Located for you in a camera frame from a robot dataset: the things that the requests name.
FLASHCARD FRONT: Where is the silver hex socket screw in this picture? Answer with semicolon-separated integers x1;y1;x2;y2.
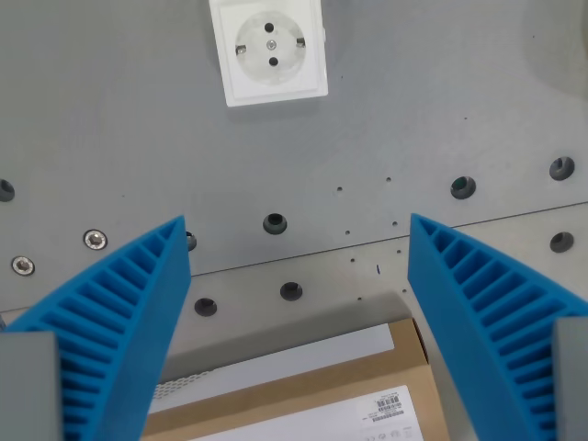
83;228;109;252
10;254;37;277

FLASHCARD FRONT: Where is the white wall power socket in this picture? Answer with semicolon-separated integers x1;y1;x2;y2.
208;0;330;108

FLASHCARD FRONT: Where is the pale grey sheet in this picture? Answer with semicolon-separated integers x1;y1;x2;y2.
149;322;396;414

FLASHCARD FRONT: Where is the brown cardboard box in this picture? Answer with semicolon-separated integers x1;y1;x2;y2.
142;317;452;441

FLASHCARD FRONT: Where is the white barcode label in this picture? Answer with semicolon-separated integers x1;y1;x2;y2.
201;384;424;441

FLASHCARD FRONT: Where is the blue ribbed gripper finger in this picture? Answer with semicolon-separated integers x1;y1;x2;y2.
3;214;191;441
407;212;588;441

